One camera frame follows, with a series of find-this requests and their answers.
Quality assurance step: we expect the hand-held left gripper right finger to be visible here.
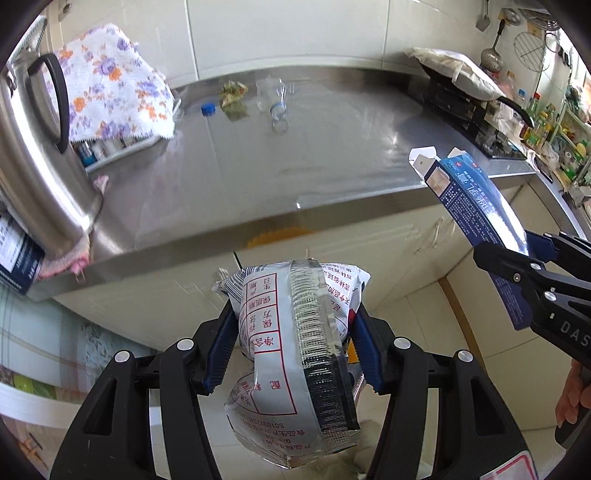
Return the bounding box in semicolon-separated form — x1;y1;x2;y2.
351;305;539;480

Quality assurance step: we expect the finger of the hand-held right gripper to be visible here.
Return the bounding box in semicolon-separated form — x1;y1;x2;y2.
525;230;591;278
472;241;560;297

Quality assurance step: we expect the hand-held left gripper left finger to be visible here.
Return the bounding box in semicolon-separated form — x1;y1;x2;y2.
48;302;241;480

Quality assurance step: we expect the silver snack bag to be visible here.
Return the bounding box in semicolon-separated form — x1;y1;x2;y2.
212;259;372;469

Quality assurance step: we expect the blue toothpaste box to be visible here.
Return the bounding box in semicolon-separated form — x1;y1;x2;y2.
409;147;532;329

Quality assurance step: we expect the person's right hand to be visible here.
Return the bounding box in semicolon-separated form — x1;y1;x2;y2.
555;357;591;430

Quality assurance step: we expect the row of condiment bottles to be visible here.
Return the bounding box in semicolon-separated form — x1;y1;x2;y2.
505;69;591;185

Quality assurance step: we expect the black frying pan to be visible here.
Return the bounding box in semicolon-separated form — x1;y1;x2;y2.
418;60;536;129

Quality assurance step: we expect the black gas stove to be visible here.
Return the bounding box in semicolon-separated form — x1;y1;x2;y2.
422;78;527;160

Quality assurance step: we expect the pink cloth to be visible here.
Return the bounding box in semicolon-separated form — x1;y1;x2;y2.
37;174;110;280

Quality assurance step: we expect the white cloth cover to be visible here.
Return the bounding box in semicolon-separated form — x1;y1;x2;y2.
411;47;506;102

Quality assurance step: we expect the hanging metal strainer ladle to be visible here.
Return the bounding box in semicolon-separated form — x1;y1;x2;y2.
480;21;506;70

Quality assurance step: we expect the dark blue white box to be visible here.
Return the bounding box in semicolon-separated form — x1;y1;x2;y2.
0;215;46;296

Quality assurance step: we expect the clear plastic bottle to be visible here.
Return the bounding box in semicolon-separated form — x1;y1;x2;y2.
255;78;296;118

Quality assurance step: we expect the stainless steel kettle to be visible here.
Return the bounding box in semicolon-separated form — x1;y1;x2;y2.
0;14;105;252

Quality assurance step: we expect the yellow green crumpled wrapper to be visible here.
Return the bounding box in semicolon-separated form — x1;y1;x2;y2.
221;80;247;109

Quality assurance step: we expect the floral cloth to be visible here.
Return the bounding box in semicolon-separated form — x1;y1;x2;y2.
54;24;177;141

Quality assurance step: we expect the round wire grill rack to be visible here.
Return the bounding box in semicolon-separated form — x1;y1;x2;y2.
515;31;552;70

